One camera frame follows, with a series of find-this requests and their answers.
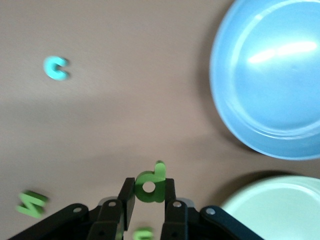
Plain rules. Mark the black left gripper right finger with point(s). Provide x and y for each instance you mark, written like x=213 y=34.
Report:
x=170 y=195

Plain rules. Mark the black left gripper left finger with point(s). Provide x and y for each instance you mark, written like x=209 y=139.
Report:
x=128 y=200

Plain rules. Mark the green foam letter P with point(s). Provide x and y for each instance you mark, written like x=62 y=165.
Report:
x=160 y=175

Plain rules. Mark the green foam letter u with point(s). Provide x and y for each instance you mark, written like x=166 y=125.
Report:
x=140 y=235

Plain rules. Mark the green foam letter W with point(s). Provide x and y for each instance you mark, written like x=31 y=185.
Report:
x=30 y=203

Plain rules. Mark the brown paper table cover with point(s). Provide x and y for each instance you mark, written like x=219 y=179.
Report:
x=125 y=100

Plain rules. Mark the pale green plate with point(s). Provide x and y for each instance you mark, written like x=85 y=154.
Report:
x=287 y=212

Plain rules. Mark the blue plate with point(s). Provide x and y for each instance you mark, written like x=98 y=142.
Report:
x=275 y=87

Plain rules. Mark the teal foam letter C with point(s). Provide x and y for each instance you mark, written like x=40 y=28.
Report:
x=48 y=68

